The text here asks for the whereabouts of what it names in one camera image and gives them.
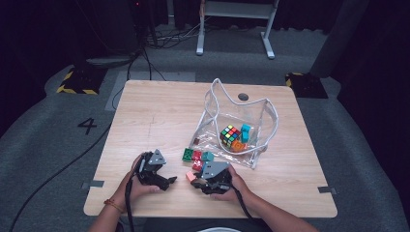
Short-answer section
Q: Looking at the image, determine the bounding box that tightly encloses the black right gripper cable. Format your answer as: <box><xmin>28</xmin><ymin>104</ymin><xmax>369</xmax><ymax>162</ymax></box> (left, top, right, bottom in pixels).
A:
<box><xmin>230</xmin><ymin>187</ymin><xmax>259</xmax><ymax>226</ymax></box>

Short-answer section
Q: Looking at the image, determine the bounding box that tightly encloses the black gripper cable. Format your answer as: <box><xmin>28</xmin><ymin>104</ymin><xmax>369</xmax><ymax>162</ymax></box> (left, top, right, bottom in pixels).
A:
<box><xmin>230</xmin><ymin>187</ymin><xmax>259</xmax><ymax>226</ymax></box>
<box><xmin>125</xmin><ymin>160</ymin><xmax>143</xmax><ymax>232</ymax></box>

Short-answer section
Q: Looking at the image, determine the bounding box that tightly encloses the long black floor cable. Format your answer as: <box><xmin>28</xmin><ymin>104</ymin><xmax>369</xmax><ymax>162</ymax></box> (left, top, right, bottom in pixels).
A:
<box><xmin>8</xmin><ymin>124</ymin><xmax>112</xmax><ymax>232</ymax></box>

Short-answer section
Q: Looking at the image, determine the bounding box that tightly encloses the orange toy block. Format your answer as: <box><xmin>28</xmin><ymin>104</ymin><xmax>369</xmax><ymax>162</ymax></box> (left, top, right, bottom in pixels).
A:
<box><xmin>231</xmin><ymin>139</ymin><xmax>248</xmax><ymax>153</ymax></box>

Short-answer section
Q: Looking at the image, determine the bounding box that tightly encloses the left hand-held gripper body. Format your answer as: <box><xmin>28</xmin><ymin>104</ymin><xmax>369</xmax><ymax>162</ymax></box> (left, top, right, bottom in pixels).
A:
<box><xmin>136</xmin><ymin>148</ymin><xmax>167</xmax><ymax>187</ymax></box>

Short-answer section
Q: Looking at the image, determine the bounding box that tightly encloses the grey flat stand base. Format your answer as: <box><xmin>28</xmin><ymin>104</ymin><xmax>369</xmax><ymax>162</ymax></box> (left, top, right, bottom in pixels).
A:
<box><xmin>85</xmin><ymin>56</ymin><xmax>133</xmax><ymax>69</ymax></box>

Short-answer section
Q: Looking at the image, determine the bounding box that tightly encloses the black yellow striped floor base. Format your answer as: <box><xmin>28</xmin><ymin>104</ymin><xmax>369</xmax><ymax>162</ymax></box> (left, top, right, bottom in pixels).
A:
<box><xmin>284</xmin><ymin>72</ymin><xmax>329</xmax><ymax>100</ymax></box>
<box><xmin>56</xmin><ymin>66</ymin><xmax>107</xmax><ymax>96</ymax></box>

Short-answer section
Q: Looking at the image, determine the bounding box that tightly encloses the white metal stand frame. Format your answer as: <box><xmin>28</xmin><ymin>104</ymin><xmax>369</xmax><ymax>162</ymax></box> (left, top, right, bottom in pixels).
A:
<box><xmin>195</xmin><ymin>0</ymin><xmax>280</xmax><ymax>60</ymax></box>

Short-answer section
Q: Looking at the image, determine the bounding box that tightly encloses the orange bracelet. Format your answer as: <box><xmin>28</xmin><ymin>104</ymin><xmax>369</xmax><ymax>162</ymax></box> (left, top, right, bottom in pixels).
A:
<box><xmin>103</xmin><ymin>198</ymin><xmax>125</xmax><ymax>214</ymax></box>

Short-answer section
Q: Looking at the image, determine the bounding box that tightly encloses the grey pillar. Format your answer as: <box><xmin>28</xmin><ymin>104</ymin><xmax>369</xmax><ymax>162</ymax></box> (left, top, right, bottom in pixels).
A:
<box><xmin>308</xmin><ymin>0</ymin><xmax>370</xmax><ymax>78</ymax></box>

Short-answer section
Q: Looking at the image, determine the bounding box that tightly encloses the multicoloured puzzle cube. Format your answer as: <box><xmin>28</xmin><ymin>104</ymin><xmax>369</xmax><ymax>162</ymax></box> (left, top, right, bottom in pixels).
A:
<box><xmin>220</xmin><ymin>124</ymin><xmax>242</xmax><ymax>149</ymax></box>

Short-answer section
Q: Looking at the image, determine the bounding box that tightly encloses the tangle of floor cables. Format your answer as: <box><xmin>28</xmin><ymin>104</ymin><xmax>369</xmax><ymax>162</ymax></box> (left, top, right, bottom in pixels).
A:
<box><xmin>144</xmin><ymin>18</ymin><xmax>211</xmax><ymax>49</ymax></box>

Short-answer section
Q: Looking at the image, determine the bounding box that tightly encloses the clear plastic bag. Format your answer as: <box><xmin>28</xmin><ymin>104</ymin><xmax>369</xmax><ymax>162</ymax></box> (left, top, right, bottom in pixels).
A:
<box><xmin>190</xmin><ymin>77</ymin><xmax>279</xmax><ymax>170</ymax></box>

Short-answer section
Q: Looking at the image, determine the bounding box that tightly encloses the person's left hand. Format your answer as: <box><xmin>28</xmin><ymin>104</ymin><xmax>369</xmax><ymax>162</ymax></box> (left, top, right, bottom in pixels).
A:
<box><xmin>111</xmin><ymin>154</ymin><xmax>162</xmax><ymax>211</ymax></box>

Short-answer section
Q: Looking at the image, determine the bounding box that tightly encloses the white round object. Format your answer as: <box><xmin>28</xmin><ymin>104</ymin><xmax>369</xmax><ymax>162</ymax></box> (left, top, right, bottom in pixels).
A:
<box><xmin>196</xmin><ymin>227</ymin><xmax>241</xmax><ymax>232</ymax></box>

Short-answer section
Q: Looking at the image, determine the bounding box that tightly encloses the blue toy block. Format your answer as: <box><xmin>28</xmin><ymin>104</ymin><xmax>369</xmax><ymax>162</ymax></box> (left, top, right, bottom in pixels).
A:
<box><xmin>240</xmin><ymin>124</ymin><xmax>251</xmax><ymax>144</ymax></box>

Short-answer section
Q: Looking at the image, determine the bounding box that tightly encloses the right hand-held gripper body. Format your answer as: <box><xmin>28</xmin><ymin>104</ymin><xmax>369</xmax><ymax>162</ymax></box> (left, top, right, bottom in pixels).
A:
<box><xmin>201</xmin><ymin>160</ymin><xmax>233</xmax><ymax>195</ymax></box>

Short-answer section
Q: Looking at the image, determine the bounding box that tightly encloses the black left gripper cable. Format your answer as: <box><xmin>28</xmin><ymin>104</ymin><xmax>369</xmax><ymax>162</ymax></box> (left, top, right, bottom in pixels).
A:
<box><xmin>125</xmin><ymin>160</ymin><xmax>143</xmax><ymax>232</ymax></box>

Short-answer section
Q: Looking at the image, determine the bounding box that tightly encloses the person's right hand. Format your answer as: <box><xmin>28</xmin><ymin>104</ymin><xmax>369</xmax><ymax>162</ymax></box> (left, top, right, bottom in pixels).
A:
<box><xmin>211</xmin><ymin>165</ymin><xmax>257</xmax><ymax>207</ymax></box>

